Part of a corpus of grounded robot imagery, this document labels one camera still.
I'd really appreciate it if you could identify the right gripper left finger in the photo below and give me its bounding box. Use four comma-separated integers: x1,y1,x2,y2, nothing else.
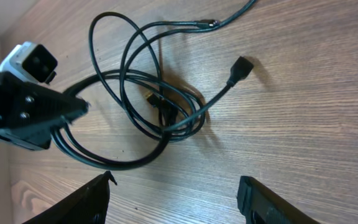
24,170,117,224

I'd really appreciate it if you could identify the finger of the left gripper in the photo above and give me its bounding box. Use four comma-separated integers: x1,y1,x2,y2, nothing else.
0,72,88,129
0,129,52,151

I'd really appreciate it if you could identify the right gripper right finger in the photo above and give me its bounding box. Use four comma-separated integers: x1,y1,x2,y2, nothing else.
237,175,318,224

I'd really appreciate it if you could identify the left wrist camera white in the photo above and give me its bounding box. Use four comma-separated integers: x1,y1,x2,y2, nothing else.
0,41,58,84

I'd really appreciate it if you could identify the thin black USB cable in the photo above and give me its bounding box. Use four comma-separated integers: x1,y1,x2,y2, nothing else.
88,0,257,144

